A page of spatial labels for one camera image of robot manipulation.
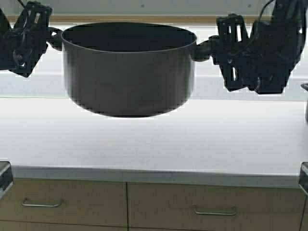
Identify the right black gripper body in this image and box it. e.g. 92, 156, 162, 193
211, 14, 301, 94

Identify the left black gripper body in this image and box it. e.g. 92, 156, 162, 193
0, 1, 52, 77

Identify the large grey cooking pot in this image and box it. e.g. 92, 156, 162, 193
48, 22, 213, 117

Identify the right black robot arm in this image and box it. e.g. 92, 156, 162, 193
210, 0, 308, 94

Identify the upper cabinet bottom shelf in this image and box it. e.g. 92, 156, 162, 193
50, 14, 219, 25

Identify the small dark saucepan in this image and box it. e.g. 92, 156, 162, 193
301, 82, 308, 123

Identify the left wooden drawer front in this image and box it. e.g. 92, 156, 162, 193
0, 179, 128, 227

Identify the middle wooden drawer front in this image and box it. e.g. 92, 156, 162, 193
127, 183, 305, 231

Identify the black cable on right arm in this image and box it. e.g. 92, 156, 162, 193
250, 0, 276, 45

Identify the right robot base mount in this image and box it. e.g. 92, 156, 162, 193
298, 162, 308, 194

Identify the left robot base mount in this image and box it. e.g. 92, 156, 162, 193
0, 161, 13, 199

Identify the middle drawer metal handle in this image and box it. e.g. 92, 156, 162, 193
193, 205, 237, 217

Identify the drawer metal handle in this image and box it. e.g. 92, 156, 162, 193
22, 198, 63, 208
193, 205, 237, 217

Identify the left drawer metal handle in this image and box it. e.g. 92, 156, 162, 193
22, 198, 63, 208

